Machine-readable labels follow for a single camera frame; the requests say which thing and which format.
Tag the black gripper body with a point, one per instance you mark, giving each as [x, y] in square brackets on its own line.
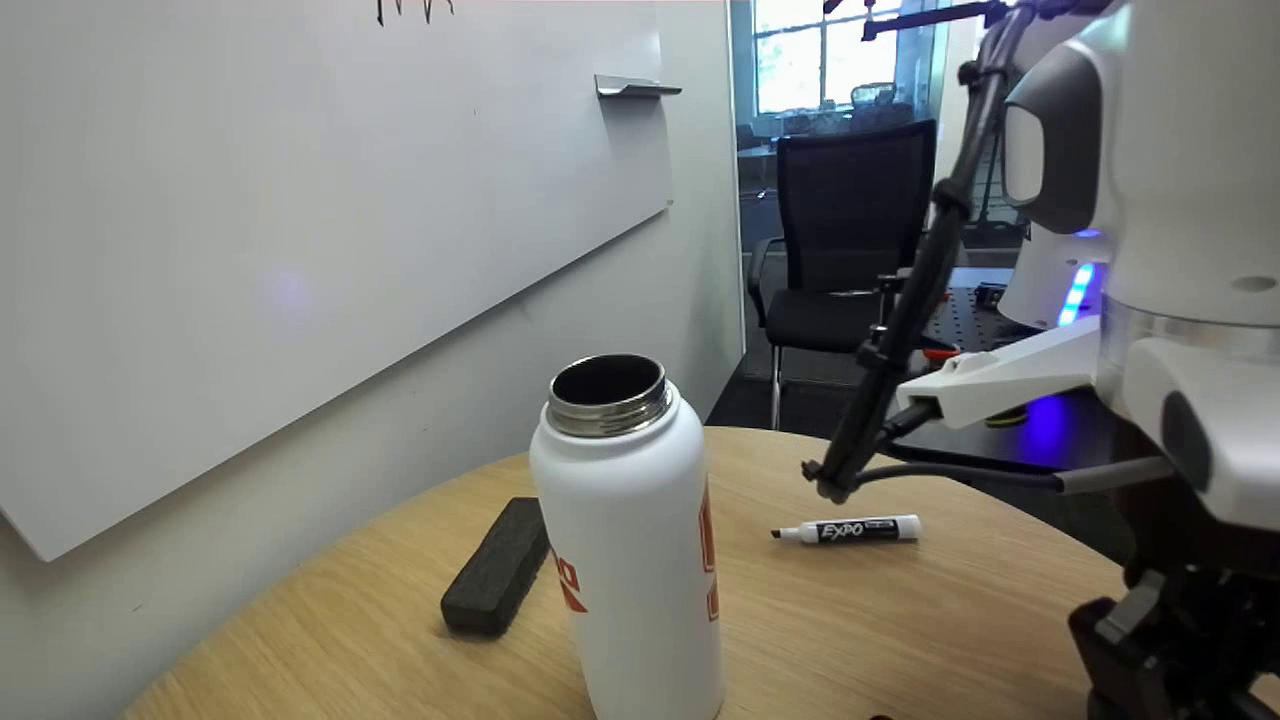
[1181, 654]

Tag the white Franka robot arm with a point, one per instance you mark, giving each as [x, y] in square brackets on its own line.
[1186, 243]

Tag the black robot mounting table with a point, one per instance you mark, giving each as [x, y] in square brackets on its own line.
[1027, 454]

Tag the black dry erase marker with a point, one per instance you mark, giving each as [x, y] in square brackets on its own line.
[855, 530]

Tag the black clamp orange tip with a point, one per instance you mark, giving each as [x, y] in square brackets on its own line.
[938, 354]

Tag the black office chair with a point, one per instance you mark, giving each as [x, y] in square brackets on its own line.
[843, 227]

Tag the white steel water bottle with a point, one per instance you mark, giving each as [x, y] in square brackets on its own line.
[625, 562]

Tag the black whiteboard eraser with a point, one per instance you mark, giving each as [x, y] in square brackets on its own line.
[498, 565]

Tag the grey whiteboard marker tray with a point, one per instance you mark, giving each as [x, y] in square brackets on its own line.
[632, 86]

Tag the white wall whiteboard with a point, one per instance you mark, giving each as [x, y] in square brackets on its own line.
[265, 243]

